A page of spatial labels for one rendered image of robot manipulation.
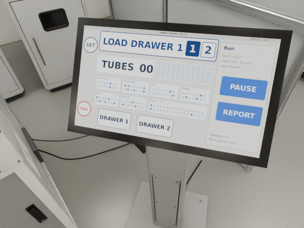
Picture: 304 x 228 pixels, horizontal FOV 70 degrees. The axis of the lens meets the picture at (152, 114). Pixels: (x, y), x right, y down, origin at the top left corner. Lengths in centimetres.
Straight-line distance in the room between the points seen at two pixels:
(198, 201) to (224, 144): 100
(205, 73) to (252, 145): 20
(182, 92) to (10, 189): 71
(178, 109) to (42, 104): 202
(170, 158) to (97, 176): 98
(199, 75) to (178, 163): 37
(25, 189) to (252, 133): 82
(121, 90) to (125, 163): 118
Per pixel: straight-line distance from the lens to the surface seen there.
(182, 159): 77
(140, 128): 56
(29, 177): 94
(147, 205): 149
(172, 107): 54
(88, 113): 61
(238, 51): 55
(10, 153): 83
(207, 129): 54
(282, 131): 211
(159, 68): 55
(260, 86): 55
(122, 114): 57
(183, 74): 54
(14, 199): 102
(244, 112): 54
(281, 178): 181
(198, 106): 53
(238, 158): 56
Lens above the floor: 141
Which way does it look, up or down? 44 degrees down
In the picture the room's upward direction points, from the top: 3 degrees counter-clockwise
